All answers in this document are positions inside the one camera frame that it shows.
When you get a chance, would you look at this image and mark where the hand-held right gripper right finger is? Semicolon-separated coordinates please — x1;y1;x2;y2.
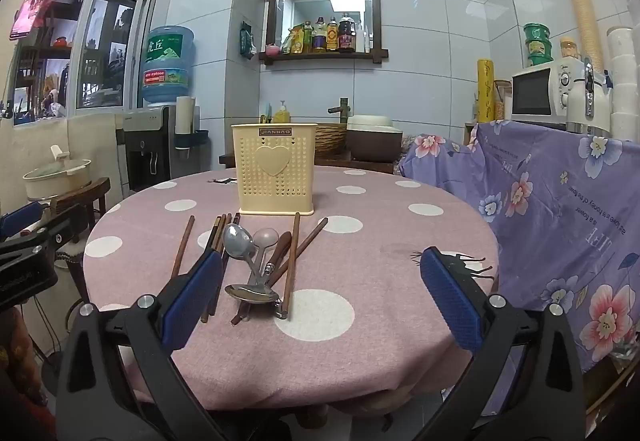
420;246;588;441

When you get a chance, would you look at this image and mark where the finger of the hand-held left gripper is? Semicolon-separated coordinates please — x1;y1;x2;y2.
0;243;60;313
0;200;76;249

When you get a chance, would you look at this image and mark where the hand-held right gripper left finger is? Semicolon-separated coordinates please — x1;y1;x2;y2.
55;248;226;441

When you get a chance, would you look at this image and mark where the metal spoon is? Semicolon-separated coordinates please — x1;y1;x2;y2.
222;222;268;292
224;282;290;321

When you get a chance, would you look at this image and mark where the clear plastic spoon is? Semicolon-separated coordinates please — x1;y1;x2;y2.
251;227;280;272

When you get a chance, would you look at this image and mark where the wooden handled spoon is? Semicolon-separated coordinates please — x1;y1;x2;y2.
260;231;293;289

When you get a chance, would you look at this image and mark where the cream plastic utensil holder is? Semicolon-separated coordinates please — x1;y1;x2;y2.
231;122;318;216

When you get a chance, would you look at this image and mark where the person's left forearm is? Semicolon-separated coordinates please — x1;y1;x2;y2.
0;307;56;441

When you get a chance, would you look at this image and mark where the cream pot with lid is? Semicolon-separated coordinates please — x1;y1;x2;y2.
22;144;94;201

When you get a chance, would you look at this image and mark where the pink polka dot tablecloth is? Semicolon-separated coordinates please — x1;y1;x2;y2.
82;166;501;412

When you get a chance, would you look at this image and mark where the dark wooden chair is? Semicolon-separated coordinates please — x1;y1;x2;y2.
47;177;112;292

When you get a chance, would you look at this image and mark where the purple floral cloth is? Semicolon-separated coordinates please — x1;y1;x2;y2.
400;120;640;364

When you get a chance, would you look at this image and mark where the water dispenser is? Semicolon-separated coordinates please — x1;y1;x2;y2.
116;105;211;193

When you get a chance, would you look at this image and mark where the wooden counter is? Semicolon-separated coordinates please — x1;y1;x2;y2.
219;155;397;175

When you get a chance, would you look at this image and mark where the brown and white rice cooker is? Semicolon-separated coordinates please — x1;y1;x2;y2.
345;115;404;162

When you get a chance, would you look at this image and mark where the white cup dispenser tube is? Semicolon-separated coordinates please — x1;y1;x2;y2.
175;96;197;143

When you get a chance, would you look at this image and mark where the sliding window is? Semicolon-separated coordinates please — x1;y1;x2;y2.
50;0;158;111

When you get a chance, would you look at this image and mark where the wicker basin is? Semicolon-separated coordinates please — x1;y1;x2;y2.
315;122;350;159

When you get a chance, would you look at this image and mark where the mounted phone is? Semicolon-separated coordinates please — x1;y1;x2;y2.
9;0;53;41

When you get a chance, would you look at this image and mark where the yellow roll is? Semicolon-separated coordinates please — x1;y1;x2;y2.
476;60;496;123

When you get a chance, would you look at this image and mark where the blue water jug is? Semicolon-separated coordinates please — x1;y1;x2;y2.
141;25;197;108

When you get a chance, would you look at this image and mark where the bamboo style faucet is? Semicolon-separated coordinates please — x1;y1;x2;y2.
327;97;353;124

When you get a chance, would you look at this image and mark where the white microwave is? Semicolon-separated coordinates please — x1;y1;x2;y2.
510;60;586;124

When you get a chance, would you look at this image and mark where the white kettle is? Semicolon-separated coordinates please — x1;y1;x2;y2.
567;64;614;138

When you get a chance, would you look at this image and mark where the green packet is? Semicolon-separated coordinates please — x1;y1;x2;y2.
239;21;257;59

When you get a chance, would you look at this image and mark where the stack of green containers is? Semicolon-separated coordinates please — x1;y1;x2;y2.
523;22;553;67

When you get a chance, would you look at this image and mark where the yellow packet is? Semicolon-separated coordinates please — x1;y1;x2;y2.
286;24;307;55

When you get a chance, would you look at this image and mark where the stack of white cups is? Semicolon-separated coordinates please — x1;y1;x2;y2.
606;0;640;142

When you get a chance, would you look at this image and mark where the dark sauce bottle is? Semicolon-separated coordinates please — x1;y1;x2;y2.
338;12;357;53

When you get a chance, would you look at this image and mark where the stack of yellow paper cups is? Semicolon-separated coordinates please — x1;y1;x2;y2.
559;0;606;72

